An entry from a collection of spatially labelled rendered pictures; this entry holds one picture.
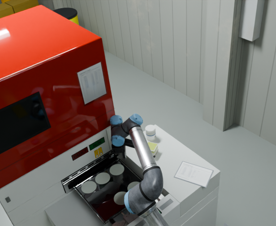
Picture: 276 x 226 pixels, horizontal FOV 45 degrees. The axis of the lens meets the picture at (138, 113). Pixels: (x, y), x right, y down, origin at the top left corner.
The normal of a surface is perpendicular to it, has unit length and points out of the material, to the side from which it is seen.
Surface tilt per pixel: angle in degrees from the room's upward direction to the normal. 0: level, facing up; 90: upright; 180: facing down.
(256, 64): 90
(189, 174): 0
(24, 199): 90
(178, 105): 0
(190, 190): 0
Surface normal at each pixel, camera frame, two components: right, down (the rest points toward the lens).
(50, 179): 0.62, 0.44
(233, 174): -0.09, -0.77
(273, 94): -0.77, 0.45
